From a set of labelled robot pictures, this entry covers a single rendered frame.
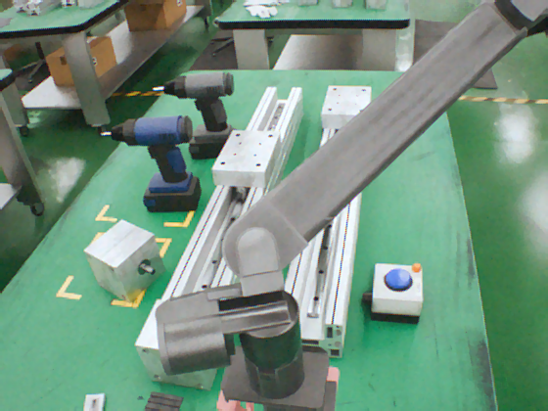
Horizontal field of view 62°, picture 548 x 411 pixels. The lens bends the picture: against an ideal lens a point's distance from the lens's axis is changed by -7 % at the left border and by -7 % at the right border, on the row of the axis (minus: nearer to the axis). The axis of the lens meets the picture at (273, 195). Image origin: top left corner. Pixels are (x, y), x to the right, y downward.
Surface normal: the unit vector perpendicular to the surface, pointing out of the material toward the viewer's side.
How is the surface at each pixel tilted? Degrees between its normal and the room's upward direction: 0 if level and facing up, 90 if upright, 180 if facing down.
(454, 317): 0
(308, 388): 1
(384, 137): 51
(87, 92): 90
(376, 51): 90
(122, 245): 0
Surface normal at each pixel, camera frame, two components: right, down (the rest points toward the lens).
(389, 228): -0.08, -0.80
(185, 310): 0.07, -0.08
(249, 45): -0.20, 0.60
